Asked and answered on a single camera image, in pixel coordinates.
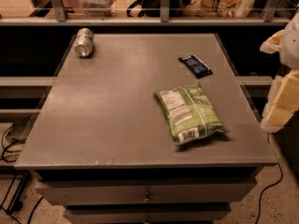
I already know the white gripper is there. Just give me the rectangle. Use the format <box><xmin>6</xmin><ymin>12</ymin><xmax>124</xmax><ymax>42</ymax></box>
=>
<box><xmin>260</xmin><ymin>13</ymin><xmax>299</xmax><ymax>133</ymax></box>

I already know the green jalapeno chip bag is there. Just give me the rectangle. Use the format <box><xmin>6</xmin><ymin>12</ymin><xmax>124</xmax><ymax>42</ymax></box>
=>
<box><xmin>155</xmin><ymin>83</ymin><xmax>228</xmax><ymax>146</ymax></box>

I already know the black bag behind railing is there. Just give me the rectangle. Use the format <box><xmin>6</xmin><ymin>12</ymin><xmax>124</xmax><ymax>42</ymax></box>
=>
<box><xmin>126</xmin><ymin>0</ymin><xmax>194</xmax><ymax>17</ymax></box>

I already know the green 7up can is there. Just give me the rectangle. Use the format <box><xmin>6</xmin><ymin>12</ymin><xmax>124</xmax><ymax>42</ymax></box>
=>
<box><xmin>74</xmin><ymin>28</ymin><xmax>94</xmax><ymax>57</ymax></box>

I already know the dark blue snack wrapper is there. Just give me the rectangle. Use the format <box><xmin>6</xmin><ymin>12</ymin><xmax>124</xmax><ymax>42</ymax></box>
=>
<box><xmin>178</xmin><ymin>55</ymin><xmax>212</xmax><ymax>78</ymax></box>

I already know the grey drawer cabinet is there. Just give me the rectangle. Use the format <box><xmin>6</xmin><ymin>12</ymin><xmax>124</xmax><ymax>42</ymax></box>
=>
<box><xmin>14</xmin><ymin>32</ymin><xmax>278</xmax><ymax>224</ymax></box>

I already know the clear plastic container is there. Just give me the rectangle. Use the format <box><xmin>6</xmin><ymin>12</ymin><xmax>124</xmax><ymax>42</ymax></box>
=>
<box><xmin>80</xmin><ymin>0</ymin><xmax>115</xmax><ymax>17</ymax></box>

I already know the upper grey drawer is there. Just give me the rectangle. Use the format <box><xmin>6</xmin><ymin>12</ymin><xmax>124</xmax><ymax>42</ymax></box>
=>
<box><xmin>36</xmin><ymin>178</ymin><xmax>256</xmax><ymax>206</ymax></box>

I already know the grey drawer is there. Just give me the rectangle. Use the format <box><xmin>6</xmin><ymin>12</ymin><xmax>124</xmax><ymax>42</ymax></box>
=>
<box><xmin>36</xmin><ymin>178</ymin><xmax>256</xmax><ymax>206</ymax></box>
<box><xmin>64</xmin><ymin>203</ymin><xmax>231</xmax><ymax>224</ymax></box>

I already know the lower grey drawer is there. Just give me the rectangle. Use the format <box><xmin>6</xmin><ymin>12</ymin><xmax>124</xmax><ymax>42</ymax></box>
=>
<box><xmin>64</xmin><ymin>203</ymin><xmax>231</xmax><ymax>224</ymax></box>

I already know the black floor cable right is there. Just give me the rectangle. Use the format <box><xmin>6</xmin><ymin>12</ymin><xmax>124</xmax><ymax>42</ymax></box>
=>
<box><xmin>254</xmin><ymin>133</ymin><xmax>284</xmax><ymax>224</ymax></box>

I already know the black cables left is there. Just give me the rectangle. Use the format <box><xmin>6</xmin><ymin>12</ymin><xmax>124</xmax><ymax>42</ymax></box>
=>
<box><xmin>0</xmin><ymin>115</ymin><xmax>45</xmax><ymax>224</ymax></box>

